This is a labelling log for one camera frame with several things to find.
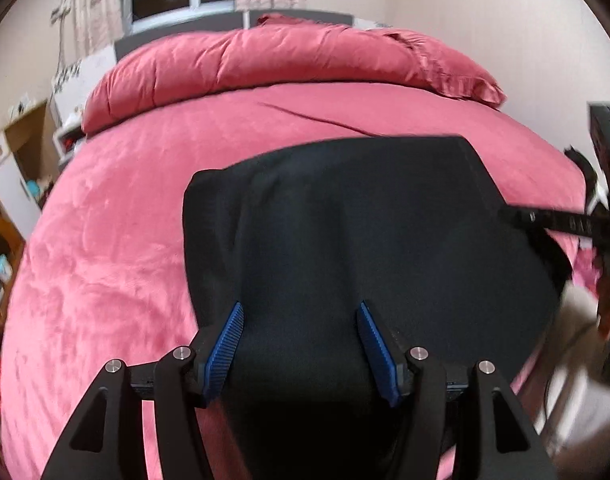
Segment grey headboard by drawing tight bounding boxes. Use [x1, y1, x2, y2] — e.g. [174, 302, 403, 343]
[114, 9, 354, 61]

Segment white bedside cabinet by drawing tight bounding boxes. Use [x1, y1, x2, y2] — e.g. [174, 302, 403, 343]
[52, 44, 116, 171]

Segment pink folded duvet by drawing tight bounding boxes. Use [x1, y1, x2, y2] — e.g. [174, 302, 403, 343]
[82, 13, 506, 136]

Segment black pants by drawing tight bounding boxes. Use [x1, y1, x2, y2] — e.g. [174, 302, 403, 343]
[183, 136, 570, 479]

